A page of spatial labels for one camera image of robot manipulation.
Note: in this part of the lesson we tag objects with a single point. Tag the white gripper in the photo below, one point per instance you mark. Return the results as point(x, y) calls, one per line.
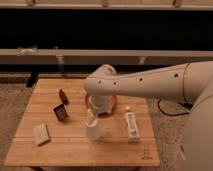
point(98, 105)

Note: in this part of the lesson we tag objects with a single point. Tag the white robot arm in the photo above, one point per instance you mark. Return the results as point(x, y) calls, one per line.
point(190, 82)

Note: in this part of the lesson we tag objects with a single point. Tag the orange plate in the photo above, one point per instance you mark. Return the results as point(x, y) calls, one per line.
point(113, 103)

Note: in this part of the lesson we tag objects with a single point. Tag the wooden table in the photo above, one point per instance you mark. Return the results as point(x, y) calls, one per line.
point(68, 144)

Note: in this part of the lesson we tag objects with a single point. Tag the white plastic bottle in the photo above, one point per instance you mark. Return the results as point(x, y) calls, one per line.
point(132, 127)

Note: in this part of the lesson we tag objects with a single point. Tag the small red-brown block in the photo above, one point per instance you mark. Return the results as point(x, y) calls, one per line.
point(63, 97)

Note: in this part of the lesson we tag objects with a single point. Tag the white sponge block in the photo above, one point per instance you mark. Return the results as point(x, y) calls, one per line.
point(41, 134)

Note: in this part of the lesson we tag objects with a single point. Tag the long wooden rail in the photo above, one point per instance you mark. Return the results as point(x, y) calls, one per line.
point(90, 57)

